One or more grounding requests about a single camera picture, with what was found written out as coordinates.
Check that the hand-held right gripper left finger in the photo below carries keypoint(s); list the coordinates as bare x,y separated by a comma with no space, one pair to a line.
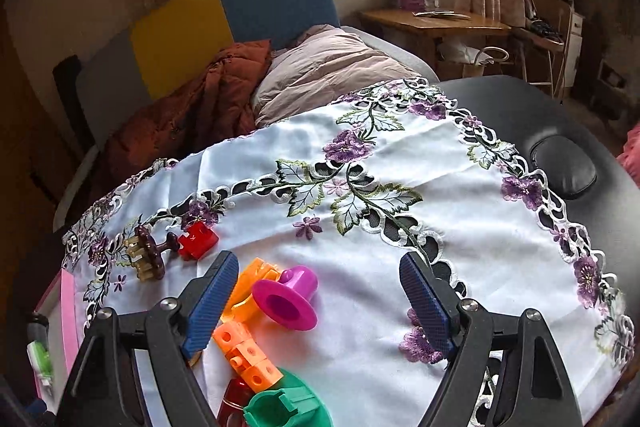
215,302

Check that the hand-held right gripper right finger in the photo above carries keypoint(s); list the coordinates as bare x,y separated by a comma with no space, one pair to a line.
425,307

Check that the orange plastic frame piece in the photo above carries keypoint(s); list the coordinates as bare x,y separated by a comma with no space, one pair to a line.
250,282

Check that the magenta plastic funnel piece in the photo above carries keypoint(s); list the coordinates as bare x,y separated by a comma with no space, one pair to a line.
280,302

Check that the red metallic bottle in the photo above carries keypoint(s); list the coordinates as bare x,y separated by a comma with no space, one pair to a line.
232,402

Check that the pink tray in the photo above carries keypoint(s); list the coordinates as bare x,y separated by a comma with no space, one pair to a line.
67,307

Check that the red plastic building block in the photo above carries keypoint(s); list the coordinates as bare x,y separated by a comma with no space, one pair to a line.
197,244

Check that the brown hair claw clip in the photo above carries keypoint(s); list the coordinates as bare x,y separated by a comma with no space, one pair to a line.
150,257

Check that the white floral embroidered tablecloth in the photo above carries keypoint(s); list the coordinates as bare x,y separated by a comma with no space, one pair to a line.
360,357

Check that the green plastic base piece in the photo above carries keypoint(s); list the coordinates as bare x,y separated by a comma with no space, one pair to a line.
300,407

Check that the green and white tube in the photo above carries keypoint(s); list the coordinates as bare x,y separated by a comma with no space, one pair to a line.
42,357

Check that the black padded cushion plug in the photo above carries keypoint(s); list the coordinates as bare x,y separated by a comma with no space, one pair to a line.
565,167

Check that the rust orange quilt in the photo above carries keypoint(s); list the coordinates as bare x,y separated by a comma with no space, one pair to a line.
215,92

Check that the pink fuzzy cloth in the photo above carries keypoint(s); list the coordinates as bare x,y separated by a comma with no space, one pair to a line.
631,157

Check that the white plastic bag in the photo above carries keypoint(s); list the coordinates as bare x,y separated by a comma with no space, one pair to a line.
460,52

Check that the pink pillow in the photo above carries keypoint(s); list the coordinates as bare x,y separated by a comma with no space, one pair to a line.
325,67

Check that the wooden desk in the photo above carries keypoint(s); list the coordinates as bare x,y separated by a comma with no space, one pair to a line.
430,23

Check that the papers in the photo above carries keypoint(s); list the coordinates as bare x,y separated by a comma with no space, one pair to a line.
440,14

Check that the blue and yellow headboard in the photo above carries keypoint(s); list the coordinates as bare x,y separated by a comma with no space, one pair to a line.
270,2

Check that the cluttered shelf rack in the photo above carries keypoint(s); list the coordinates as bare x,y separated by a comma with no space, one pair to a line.
545,17

